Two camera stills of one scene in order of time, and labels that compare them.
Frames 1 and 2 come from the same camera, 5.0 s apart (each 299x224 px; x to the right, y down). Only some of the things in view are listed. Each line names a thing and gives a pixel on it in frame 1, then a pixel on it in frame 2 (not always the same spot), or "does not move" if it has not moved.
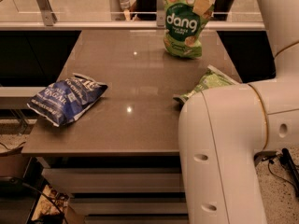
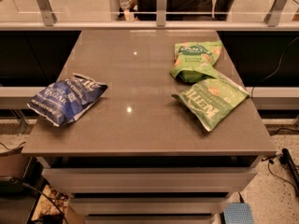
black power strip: x=288 y=162 does not move
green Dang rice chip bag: x=183 y=25 -> x=193 y=61
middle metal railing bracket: x=161 y=7 does not move
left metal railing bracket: x=49 y=16 does not move
